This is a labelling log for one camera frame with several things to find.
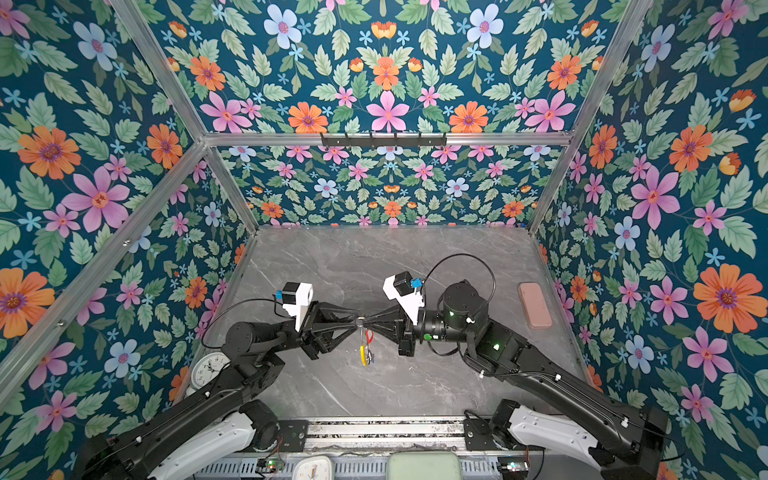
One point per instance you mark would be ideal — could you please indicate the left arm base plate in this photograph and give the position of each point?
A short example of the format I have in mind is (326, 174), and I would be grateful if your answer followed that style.
(291, 436)

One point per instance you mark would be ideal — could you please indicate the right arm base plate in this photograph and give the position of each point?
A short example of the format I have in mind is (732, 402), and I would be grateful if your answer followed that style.
(479, 435)

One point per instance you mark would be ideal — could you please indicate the white round alarm clock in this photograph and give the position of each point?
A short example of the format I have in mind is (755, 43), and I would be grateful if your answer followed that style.
(208, 368)

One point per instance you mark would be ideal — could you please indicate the white clock at front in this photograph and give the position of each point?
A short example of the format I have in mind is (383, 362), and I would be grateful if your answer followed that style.
(314, 468)

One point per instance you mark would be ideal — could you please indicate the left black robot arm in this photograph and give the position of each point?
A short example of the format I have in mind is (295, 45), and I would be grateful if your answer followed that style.
(251, 365)

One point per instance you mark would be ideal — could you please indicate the pale green box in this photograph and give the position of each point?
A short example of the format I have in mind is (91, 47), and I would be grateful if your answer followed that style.
(426, 465)

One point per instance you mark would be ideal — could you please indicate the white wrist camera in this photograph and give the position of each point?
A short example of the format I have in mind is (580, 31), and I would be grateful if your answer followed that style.
(296, 298)
(406, 290)

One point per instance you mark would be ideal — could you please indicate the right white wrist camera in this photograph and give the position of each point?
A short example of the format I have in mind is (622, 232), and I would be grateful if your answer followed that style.
(406, 290)

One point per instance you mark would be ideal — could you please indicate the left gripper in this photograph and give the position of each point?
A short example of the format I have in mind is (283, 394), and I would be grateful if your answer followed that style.
(314, 345)

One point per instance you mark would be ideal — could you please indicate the pink eraser case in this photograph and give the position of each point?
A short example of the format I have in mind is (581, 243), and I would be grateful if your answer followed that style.
(535, 307)

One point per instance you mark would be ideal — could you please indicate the black hook rail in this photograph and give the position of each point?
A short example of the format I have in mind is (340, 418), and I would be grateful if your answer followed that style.
(371, 140)

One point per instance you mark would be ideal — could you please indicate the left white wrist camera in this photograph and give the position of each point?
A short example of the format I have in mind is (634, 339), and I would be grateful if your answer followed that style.
(296, 298)

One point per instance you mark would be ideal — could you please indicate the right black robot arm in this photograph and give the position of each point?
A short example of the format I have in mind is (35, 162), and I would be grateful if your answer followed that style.
(615, 438)

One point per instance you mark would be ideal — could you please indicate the aluminium front rail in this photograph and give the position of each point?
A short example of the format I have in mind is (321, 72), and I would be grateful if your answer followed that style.
(384, 435)

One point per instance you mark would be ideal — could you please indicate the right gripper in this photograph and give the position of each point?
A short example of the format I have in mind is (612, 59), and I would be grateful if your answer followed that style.
(406, 334)

